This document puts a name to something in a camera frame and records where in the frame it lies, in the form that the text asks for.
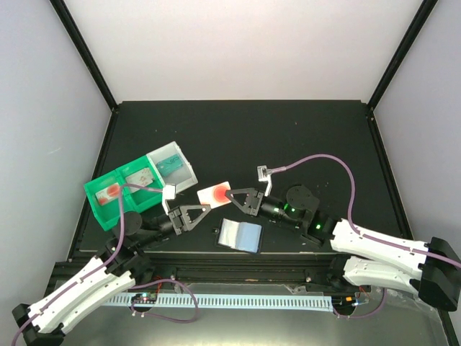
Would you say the red circle card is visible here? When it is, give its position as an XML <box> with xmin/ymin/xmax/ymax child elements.
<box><xmin>95</xmin><ymin>182</ymin><xmax>120</xmax><ymax>206</ymax></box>

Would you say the teal VIP card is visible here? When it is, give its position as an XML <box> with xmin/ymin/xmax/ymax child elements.
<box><xmin>156</xmin><ymin>154</ymin><xmax>183</xmax><ymax>177</ymax></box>

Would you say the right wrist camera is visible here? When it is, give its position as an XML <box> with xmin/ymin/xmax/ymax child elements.
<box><xmin>256</xmin><ymin>165</ymin><xmax>273</xmax><ymax>197</ymax></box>

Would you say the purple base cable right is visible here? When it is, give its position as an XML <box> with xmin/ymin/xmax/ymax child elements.
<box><xmin>333</xmin><ymin>286</ymin><xmax>390</xmax><ymax>321</ymax></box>

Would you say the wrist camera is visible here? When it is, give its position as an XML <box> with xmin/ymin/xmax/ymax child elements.
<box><xmin>161</xmin><ymin>184</ymin><xmax>176</xmax><ymax>214</ymax></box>
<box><xmin>256</xmin><ymin>165</ymin><xmax>273</xmax><ymax>197</ymax></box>

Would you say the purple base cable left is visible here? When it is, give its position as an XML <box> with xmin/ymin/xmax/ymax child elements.
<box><xmin>129</xmin><ymin>278</ymin><xmax>200</xmax><ymax>324</ymax></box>

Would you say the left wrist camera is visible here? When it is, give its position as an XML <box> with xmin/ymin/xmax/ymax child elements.
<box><xmin>161</xmin><ymin>184</ymin><xmax>176</xmax><ymax>214</ymax></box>

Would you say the right black frame post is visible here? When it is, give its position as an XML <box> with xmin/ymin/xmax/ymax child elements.
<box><xmin>367</xmin><ymin>0</ymin><xmax>438</xmax><ymax>110</ymax></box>

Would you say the green divided bin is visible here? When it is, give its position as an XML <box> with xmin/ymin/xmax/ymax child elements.
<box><xmin>84</xmin><ymin>155</ymin><xmax>165</xmax><ymax>231</ymax></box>

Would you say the black frame post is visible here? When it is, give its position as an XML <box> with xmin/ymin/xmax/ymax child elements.
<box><xmin>367</xmin><ymin>0</ymin><xmax>438</xmax><ymax>110</ymax></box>
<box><xmin>49</xmin><ymin>0</ymin><xmax>118</xmax><ymax>111</ymax></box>

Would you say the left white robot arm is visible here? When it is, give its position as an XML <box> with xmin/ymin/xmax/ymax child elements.
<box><xmin>11</xmin><ymin>205</ymin><xmax>211</xmax><ymax>345</ymax></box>

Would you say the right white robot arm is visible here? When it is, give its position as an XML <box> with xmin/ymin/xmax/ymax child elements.
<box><xmin>225</xmin><ymin>185</ymin><xmax>460</xmax><ymax>311</ymax></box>

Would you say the small circuit board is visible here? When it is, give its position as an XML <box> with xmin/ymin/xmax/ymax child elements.
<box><xmin>131</xmin><ymin>293</ymin><xmax>157</xmax><ymax>304</ymax></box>

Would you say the left black frame post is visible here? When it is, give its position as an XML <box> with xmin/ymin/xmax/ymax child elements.
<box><xmin>49</xmin><ymin>0</ymin><xmax>118</xmax><ymax>111</ymax></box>

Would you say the white slotted cable duct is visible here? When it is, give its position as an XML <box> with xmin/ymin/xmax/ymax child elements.
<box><xmin>103</xmin><ymin>293</ymin><xmax>333</xmax><ymax>312</ymax></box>

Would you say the black aluminium rail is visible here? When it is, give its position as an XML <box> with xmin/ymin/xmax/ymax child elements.
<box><xmin>147</xmin><ymin>252</ymin><xmax>348</xmax><ymax>285</ymax></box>

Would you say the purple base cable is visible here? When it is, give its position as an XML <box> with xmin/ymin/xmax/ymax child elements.
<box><xmin>129</xmin><ymin>278</ymin><xmax>200</xmax><ymax>324</ymax></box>
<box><xmin>333</xmin><ymin>286</ymin><xmax>390</xmax><ymax>321</ymax></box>

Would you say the clear white bin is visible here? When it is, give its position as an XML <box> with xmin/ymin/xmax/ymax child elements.
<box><xmin>146</xmin><ymin>141</ymin><xmax>198</xmax><ymax>193</ymax></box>

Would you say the white floral card in bin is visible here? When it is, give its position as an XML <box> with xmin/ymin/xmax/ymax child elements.
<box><xmin>125</xmin><ymin>167</ymin><xmax>155</xmax><ymax>187</ymax></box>

